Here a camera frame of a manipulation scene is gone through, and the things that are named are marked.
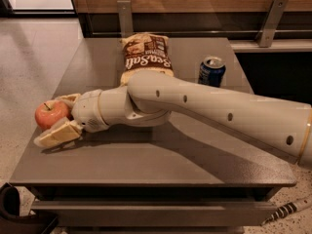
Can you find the blue soda can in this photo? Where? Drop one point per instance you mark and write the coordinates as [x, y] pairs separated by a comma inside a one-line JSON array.
[[211, 71]]

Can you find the red apple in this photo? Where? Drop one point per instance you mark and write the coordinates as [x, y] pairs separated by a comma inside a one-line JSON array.
[[49, 112]]

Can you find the metal bracket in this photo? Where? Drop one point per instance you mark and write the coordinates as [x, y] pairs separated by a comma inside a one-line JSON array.
[[125, 17], [265, 36]]

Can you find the right metal bracket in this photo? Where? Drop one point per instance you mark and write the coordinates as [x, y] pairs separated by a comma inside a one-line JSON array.
[[265, 36]]

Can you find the grey table with drawer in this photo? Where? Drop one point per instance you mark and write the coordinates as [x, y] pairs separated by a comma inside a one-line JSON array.
[[183, 177]]

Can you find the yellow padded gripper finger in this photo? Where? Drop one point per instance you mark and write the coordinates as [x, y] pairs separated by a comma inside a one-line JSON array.
[[68, 100], [62, 131]]

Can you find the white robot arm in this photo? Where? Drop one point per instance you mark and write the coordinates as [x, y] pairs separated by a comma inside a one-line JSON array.
[[280, 127]]

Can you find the left metal bracket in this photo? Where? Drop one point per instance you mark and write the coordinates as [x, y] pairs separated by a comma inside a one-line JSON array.
[[125, 17]]

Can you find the sea salt chips bag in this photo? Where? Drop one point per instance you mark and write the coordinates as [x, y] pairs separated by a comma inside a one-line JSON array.
[[145, 51]]

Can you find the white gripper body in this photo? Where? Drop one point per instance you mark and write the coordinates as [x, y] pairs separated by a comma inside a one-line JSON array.
[[87, 110]]

